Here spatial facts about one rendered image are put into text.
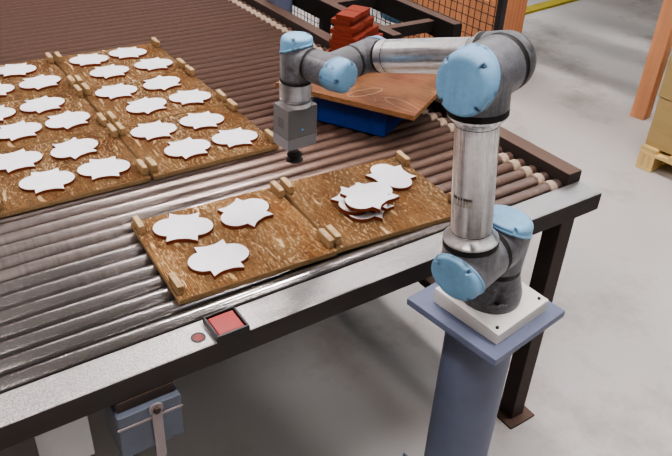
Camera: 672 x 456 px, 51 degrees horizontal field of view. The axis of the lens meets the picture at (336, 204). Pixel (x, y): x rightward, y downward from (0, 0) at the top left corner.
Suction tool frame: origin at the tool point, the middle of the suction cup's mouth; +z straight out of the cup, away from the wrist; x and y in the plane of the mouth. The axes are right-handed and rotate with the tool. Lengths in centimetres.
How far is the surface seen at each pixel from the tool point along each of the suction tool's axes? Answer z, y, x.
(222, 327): 19.1, 35.2, 24.4
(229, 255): 17.3, 22.1, 5.1
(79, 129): 19, 26, -81
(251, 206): 17.3, 6.1, -10.7
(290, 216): 18.4, -0.8, -2.4
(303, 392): 112, -20, -20
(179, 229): 17.3, 26.9, -11.4
